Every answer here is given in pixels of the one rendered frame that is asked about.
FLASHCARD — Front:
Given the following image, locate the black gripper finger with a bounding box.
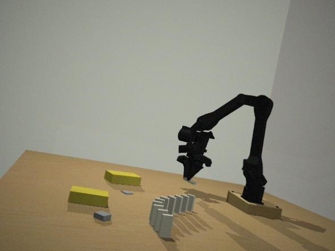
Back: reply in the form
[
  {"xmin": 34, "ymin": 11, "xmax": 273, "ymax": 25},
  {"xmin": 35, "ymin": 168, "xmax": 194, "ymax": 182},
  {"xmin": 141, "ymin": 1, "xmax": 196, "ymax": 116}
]
[
  {"xmin": 187, "ymin": 161, "xmax": 204, "ymax": 181},
  {"xmin": 181, "ymin": 161, "xmax": 190, "ymax": 177}
]

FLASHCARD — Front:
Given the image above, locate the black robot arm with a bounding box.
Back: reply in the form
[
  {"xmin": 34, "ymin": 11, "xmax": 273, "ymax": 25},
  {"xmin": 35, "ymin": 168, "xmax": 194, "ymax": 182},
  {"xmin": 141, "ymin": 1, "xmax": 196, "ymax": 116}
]
[{"xmin": 178, "ymin": 94, "xmax": 273, "ymax": 205}]

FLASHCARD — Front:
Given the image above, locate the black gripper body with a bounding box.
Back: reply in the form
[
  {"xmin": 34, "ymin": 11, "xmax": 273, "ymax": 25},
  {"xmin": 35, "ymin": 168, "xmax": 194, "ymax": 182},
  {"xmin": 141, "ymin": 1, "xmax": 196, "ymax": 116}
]
[{"xmin": 177, "ymin": 143, "xmax": 212, "ymax": 166}]

